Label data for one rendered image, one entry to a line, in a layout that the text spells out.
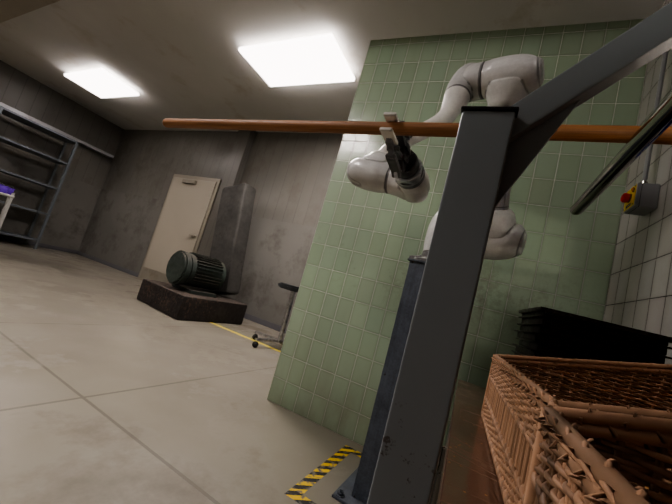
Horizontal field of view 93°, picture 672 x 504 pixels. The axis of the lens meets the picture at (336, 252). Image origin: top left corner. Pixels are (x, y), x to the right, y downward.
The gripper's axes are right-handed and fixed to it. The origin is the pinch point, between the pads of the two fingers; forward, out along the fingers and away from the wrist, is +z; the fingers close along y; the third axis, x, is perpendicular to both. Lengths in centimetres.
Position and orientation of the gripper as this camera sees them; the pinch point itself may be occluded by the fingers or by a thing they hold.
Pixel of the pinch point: (391, 129)
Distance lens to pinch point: 82.9
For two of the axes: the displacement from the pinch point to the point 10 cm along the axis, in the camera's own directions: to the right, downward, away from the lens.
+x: -8.9, -2.0, 4.2
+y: -2.6, 9.6, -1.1
